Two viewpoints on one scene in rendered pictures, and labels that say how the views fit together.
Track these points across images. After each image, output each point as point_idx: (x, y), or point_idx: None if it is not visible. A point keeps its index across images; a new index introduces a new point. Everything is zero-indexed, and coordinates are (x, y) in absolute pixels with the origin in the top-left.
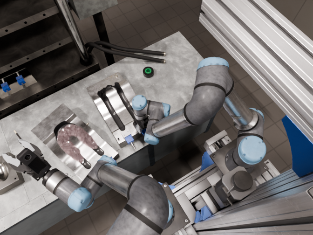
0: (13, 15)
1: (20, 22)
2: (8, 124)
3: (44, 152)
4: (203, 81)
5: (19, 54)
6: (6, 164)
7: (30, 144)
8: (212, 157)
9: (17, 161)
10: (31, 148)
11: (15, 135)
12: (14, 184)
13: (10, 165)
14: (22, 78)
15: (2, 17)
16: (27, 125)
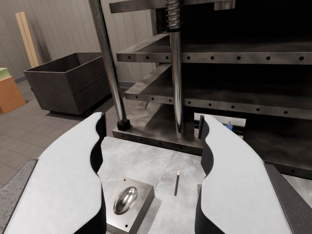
0: (289, 48)
1: (295, 54)
2: (179, 161)
3: (188, 230)
4: None
5: (251, 101)
6: (137, 197)
7: (267, 177)
8: None
9: (73, 206)
10: (264, 212)
11: (175, 176)
12: (118, 232)
13: (5, 186)
14: (231, 128)
15: (272, 47)
16: (196, 177)
